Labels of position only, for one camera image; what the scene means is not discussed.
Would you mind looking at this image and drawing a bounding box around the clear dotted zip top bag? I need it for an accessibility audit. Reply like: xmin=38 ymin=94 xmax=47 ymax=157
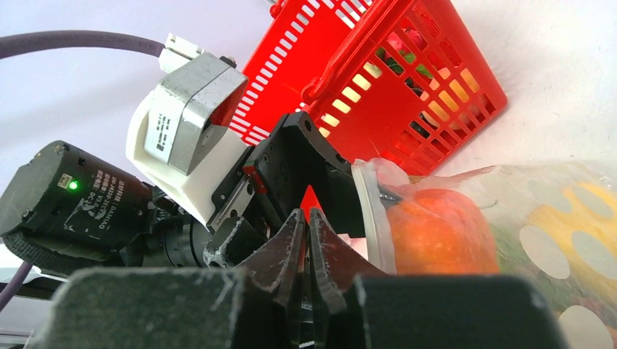
xmin=351 ymin=159 xmax=616 ymax=348

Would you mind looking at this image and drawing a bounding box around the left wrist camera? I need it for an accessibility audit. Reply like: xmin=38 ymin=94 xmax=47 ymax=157
xmin=125 ymin=34 xmax=248 ymax=225

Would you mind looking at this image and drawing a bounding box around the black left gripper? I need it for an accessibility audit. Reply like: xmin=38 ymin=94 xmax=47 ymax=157
xmin=204 ymin=111 xmax=365 ymax=268

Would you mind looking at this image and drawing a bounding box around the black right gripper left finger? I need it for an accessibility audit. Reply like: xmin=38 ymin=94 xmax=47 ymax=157
xmin=28 ymin=209 xmax=305 ymax=348

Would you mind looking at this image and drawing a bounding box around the orange peach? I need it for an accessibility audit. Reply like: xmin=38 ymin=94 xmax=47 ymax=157
xmin=420 ymin=68 xmax=481 ymax=130

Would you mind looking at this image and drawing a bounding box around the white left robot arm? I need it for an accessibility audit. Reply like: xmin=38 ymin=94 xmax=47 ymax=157
xmin=1 ymin=111 xmax=365 ymax=276

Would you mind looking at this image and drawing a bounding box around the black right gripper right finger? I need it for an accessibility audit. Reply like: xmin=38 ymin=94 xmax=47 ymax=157
xmin=309 ymin=209 xmax=567 ymax=348

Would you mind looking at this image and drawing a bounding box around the yellow toy food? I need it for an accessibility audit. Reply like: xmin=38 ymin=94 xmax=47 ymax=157
xmin=527 ymin=182 xmax=616 ymax=307

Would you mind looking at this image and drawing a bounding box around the red plastic shopping basket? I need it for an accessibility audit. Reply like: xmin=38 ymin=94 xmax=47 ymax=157
xmin=228 ymin=0 xmax=509 ymax=177

